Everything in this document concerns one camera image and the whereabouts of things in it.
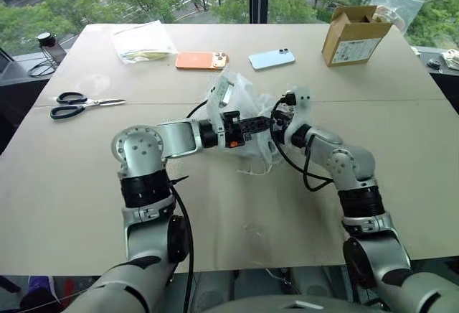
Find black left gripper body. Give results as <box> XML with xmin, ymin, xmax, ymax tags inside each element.
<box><xmin>222</xmin><ymin>111</ymin><xmax>249</xmax><ymax>149</ymax></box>

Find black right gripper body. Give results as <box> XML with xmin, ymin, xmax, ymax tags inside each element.
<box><xmin>273</xmin><ymin>103</ymin><xmax>297</xmax><ymax>130</ymax></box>

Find translucent white drawstring bag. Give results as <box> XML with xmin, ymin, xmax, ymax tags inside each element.
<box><xmin>203</xmin><ymin>68</ymin><xmax>313</xmax><ymax>178</ymax></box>

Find clear zip bag with papers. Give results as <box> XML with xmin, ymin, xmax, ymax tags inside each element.
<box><xmin>110</xmin><ymin>19</ymin><xmax>179</xmax><ymax>65</ymax></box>

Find clear plastic bag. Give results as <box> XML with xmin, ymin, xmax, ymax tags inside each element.
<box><xmin>368</xmin><ymin>0</ymin><xmax>426</xmax><ymax>37</ymax></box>

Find light blue smartphone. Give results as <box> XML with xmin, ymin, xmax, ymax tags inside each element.
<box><xmin>247</xmin><ymin>47</ymin><xmax>297</xmax><ymax>72</ymax></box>

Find orange smartphone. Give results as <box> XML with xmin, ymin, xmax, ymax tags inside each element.
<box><xmin>174</xmin><ymin>50</ymin><xmax>230</xmax><ymax>73</ymax></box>

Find open cardboard box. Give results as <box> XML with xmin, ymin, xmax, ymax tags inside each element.
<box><xmin>321</xmin><ymin>4</ymin><xmax>394</xmax><ymax>68</ymax></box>

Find dark side table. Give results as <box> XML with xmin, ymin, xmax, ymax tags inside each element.
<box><xmin>412</xmin><ymin>44</ymin><xmax>459</xmax><ymax>116</ymax></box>

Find small white object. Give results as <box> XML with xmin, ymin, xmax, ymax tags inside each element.
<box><xmin>443</xmin><ymin>49</ymin><xmax>459</xmax><ymax>69</ymax></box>

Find black lidded jar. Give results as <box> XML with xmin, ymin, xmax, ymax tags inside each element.
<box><xmin>37</xmin><ymin>32</ymin><xmax>68</xmax><ymax>65</ymax></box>

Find purple cloth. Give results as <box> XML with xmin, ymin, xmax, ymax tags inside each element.
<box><xmin>19</xmin><ymin>274</ymin><xmax>77</xmax><ymax>313</ymax></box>

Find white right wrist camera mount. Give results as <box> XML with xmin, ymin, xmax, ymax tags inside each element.
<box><xmin>282</xmin><ymin>85</ymin><xmax>313</xmax><ymax>146</ymax></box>

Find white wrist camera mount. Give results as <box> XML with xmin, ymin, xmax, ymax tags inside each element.
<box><xmin>207</xmin><ymin>74</ymin><xmax>237</xmax><ymax>149</ymax></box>
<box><xmin>282</xmin><ymin>85</ymin><xmax>313</xmax><ymax>146</ymax></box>

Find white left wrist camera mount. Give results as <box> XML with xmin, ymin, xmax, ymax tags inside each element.
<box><xmin>207</xmin><ymin>74</ymin><xmax>237</xmax><ymax>149</ymax></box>

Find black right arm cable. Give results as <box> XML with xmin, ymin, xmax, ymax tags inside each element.
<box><xmin>270</xmin><ymin>92</ymin><xmax>336</xmax><ymax>192</ymax></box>

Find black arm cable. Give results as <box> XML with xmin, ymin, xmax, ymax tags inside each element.
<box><xmin>166</xmin><ymin>99</ymin><xmax>211</xmax><ymax>313</ymax></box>
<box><xmin>270</xmin><ymin>92</ymin><xmax>336</xmax><ymax>192</ymax></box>

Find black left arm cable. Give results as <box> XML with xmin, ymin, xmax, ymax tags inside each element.
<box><xmin>166</xmin><ymin>99</ymin><xmax>211</xmax><ymax>313</ymax></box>

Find black handled scissors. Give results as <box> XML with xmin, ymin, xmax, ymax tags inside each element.
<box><xmin>49</xmin><ymin>91</ymin><xmax>128</xmax><ymax>121</ymax></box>

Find coiled black cable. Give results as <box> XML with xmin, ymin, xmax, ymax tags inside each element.
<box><xmin>27</xmin><ymin>53</ymin><xmax>58</xmax><ymax>78</ymax></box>

